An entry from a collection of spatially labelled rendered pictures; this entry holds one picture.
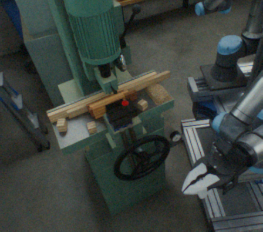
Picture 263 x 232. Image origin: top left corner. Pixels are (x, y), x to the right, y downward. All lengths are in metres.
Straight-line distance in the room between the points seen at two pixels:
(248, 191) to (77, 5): 1.48
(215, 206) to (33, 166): 1.46
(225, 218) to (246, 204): 0.17
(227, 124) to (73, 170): 1.57
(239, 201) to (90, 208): 1.01
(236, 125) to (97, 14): 0.61
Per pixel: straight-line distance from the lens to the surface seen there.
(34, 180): 2.33
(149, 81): 1.40
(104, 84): 1.22
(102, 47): 1.07
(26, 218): 2.20
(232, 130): 0.92
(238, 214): 1.80
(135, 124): 1.16
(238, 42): 1.50
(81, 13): 1.00
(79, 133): 1.26
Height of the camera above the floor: 1.85
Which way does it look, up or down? 45 degrees down
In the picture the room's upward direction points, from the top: 8 degrees counter-clockwise
